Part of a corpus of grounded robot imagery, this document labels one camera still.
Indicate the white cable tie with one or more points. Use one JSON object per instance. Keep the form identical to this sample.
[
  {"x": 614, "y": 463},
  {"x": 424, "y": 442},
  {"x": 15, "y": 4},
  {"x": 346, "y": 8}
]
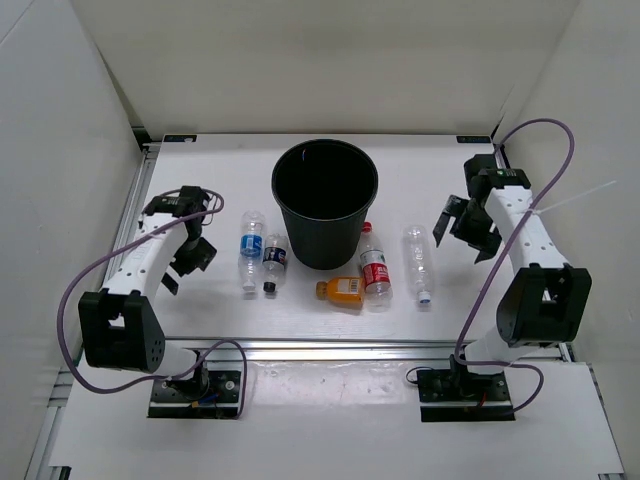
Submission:
[{"x": 539, "y": 211}]

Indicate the orange juice bottle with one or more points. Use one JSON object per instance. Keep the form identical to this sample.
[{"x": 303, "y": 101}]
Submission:
[{"x": 342, "y": 291}]

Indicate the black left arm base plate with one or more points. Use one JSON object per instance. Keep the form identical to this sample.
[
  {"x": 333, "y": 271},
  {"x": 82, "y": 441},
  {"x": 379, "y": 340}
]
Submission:
[{"x": 211, "y": 394}]

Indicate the clear bottle red label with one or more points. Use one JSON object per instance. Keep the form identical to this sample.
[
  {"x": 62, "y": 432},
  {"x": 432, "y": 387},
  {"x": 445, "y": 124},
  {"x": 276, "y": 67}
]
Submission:
[{"x": 374, "y": 269}]

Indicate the aluminium left frame rail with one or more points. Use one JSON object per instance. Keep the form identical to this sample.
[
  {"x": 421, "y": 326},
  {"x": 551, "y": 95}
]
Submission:
[{"x": 137, "y": 194}]

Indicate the clear bottle dark label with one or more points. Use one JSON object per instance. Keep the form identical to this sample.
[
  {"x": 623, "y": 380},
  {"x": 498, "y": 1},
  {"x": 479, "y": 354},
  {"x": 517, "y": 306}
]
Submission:
[{"x": 274, "y": 262}]

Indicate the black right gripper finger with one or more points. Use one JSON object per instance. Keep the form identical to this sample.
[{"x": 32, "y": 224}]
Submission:
[
  {"x": 487, "y": 251},
  {"x": 454, "y": 208}
]

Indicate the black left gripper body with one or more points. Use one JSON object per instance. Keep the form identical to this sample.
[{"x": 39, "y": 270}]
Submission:
[{"x": 192, "y": 255}]

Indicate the aluminium front frame rail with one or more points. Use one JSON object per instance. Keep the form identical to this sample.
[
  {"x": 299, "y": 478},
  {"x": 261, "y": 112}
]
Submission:
[{"x": 267, "y": 350}]

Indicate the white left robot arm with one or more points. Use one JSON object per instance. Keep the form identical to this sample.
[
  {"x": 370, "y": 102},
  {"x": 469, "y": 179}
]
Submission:
[{"x": 119, "y": 327}]

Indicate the clear unlabelled plastic bottle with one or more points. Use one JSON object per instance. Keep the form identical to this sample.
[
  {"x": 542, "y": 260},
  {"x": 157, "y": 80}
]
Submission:
[{"x": 418, "y": 264}]

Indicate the black plastic bin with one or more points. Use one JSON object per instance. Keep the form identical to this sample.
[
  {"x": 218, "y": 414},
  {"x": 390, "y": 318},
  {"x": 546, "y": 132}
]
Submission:
[{"x": 324, "y": 188}]

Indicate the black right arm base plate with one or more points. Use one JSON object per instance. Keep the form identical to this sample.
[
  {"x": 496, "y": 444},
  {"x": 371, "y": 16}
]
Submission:
[{"x": 453, "y": 395}]

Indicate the aluminium frame rail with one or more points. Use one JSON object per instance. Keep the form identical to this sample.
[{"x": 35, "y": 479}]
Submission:
[
  {"x": 267, "y": 350},
  {"x": 137, "y": 194}
]

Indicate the clear bottle blue label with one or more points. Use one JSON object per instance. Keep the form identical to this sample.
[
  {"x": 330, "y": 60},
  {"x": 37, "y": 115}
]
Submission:
[{"x": 250, "y": 250}]

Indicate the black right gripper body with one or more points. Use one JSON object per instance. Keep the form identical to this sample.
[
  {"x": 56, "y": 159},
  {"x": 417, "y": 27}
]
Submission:
[{"x": 473, "y": 219}]

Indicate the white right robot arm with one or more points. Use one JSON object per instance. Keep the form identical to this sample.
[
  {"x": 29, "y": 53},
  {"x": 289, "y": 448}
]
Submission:
[{"x": 545, "y": 302}]

